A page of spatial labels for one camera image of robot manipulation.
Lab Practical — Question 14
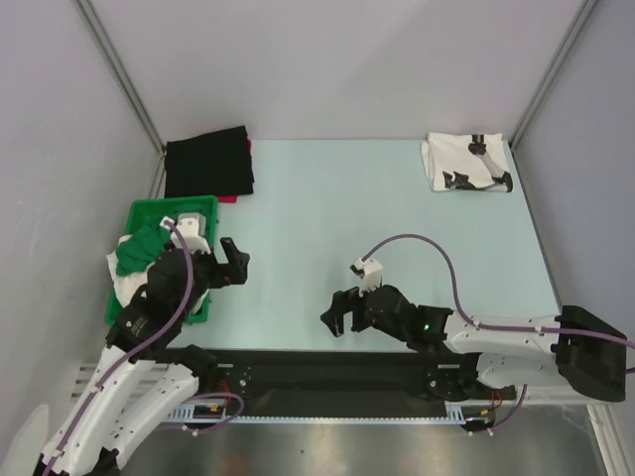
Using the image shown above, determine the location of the green t shirt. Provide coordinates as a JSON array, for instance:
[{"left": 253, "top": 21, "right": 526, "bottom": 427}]
[{"left": 126, "top": 195, "right": 218, "bottom": 262}]

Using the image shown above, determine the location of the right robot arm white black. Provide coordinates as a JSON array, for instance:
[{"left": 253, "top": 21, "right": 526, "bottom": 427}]
[{"left": 320, "top": 285, "right": 627, "bottom": 403}]

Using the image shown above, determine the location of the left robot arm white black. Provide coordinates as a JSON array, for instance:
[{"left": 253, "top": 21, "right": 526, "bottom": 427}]
[{"left": 34, "top": 238, "right": 250, "bottom": 475}]

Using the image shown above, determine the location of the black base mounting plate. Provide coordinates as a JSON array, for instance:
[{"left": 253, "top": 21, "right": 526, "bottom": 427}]
[{"left": 209, "top": 349, "right": 495, "bottom": 418}]

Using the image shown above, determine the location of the white crumpled t shirt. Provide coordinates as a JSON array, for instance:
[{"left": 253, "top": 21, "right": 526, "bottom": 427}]
[{"left": 106, "top": 234, "right": 153, "bottom": 306}]

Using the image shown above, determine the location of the green plastic bin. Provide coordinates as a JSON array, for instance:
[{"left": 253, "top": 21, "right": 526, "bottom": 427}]
[{"left": 105, "top": 195, "right": 218, "bottom": 325}]

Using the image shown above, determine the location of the folded black t shirt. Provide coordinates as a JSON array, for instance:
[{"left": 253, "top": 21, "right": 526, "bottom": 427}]
[{"left": 165, "top": 126, "right": 255, "bottom": 198}]

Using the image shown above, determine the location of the folded white printed t shirt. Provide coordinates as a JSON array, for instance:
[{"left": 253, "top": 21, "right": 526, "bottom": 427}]
[{"left": 421, "top": 133, "right": 514, "bottom": 193}]

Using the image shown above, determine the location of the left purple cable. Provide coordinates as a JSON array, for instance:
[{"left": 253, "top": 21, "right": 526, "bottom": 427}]
[{"left": 39, "top": 220, "right": 245, "bottom": 475}]

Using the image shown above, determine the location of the purple cable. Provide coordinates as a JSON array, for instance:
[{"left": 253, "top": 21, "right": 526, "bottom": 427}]
[
  {"left": 361, "top": 233, "right": 635, "bottom": 437},
  {"left": 39, "top": 220, "right": 245, "bottom": 475}
]

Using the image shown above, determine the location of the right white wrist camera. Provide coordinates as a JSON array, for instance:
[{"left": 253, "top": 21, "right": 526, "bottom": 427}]
[{"left": 350, "top": 258, "right": 383, "bottom": 296}]

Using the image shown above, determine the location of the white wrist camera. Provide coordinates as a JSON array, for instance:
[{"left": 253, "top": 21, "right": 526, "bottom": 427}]
[
  {"left": 160, "top": 212, "right": 211, "bottom": 253},
  {"left": 350, "top": 258, "right": 383, "bottom": 296}
]

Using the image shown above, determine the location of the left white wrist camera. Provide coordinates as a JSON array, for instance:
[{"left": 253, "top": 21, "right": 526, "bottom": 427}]
[{"left": 160, "top": 212, "right": 211, "bottom": 253}]

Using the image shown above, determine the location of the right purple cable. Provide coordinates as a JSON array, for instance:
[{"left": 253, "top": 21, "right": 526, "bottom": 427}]
[{"left": 361, "top": 233, "right": 635, "bottom": 437}]

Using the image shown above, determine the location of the light blue cable duct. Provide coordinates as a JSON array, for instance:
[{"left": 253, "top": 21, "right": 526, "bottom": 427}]
[{"left": 162, "top": 403, "right": 491, "bottom": 427}]

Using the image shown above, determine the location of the left aluminium frame post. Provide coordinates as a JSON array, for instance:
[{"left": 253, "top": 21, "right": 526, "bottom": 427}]
[{"left": 73, "top": 0, "right": 168, "bottom": 155}]

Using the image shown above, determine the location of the aluminium frame post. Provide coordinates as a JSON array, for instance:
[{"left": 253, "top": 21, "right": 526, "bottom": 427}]
[
  {"left": 509, "top": 0, "right": 602, "bottom": 152},
  {"left": 73, "top": 0, "right": 168, "bottom": 155}
]

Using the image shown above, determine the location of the right aluminium frame post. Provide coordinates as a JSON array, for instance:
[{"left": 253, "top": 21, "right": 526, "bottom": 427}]
[{"left": 509, "top": 0, "right": 602, "bottom": 152}]

